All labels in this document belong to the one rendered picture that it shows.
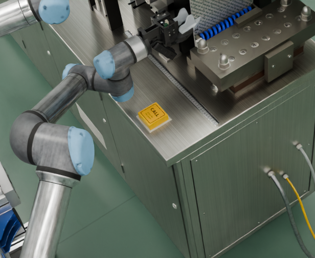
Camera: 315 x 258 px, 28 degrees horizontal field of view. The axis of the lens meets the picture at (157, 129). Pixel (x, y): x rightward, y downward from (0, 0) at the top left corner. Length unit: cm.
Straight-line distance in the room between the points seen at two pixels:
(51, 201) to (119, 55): 50
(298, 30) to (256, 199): 73
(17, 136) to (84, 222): 129
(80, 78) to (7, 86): 162
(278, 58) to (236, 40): 14
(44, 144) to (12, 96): 187
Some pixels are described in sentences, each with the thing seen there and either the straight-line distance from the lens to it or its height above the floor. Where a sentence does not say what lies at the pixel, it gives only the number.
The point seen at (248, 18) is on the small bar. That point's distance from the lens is 207.
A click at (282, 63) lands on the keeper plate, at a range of 205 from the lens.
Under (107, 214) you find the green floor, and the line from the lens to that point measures 291.
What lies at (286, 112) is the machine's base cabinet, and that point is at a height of 76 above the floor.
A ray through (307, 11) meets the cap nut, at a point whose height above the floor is 107.
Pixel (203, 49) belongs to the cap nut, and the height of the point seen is 105.
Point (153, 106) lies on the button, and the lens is 201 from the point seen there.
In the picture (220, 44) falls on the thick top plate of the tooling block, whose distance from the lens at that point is 202.
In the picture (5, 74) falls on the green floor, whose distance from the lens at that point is 362.
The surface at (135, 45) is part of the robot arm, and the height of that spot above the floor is 114.
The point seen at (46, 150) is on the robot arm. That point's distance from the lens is 163.
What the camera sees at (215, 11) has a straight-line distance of 205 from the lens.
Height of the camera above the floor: 245
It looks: 51 degrees down
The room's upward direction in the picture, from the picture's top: 12 degrees counter-clockwise
